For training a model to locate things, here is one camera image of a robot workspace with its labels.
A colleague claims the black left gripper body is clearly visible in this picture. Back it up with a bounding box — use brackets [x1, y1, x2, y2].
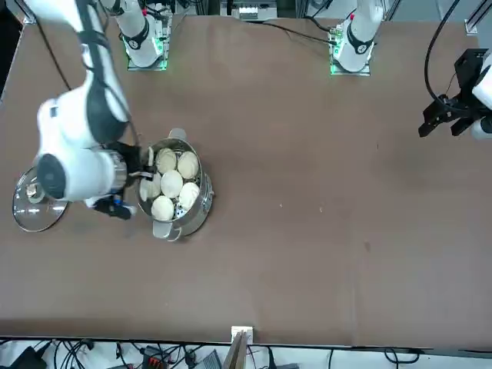
[454, 48, 489, 101]

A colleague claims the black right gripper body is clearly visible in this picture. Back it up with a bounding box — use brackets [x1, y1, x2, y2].
[113, 141, 143, 177]

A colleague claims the stainless steel steamer pot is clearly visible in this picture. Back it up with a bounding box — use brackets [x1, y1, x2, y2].
[135, 128, 214, 242]

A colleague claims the white steamed bun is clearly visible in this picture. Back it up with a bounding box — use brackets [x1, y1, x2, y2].
[160, 170, 185, 199]
[178, 181, 201, 211]
[140, 173, 162, 201]
[151, 194, 175, 222]
[176, 151, 200, 181]
[155, 148, 178, 175]

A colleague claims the glass pot lid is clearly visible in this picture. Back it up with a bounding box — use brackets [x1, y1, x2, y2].
[12, 165, 70, 233]

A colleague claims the black and orange device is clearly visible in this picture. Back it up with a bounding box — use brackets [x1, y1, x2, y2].
[141, 345, 170, 369]

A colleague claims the black power adapter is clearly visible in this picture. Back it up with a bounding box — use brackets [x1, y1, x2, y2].
[7, 345, 47, 369]

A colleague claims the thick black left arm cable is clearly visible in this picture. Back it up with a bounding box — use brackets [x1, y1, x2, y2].
[424, 0, 462, 103]

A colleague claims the aluminium frame rail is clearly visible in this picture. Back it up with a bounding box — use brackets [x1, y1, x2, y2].
[464, 0, 492, 35]

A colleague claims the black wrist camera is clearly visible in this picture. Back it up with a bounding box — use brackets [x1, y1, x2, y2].
[94, 195, 134, 221]

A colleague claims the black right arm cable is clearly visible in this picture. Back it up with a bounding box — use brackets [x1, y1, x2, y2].
[35, 21, 73, 91]

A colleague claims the black cable across table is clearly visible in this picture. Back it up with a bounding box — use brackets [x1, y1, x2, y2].
[245, 18, 336, 45]

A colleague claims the white mast foot bracket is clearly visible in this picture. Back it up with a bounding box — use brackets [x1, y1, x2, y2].
[230, 325, 254, 343]

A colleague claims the upright mast post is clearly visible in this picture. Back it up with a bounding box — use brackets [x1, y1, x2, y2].
[224, 330, 249, 369]

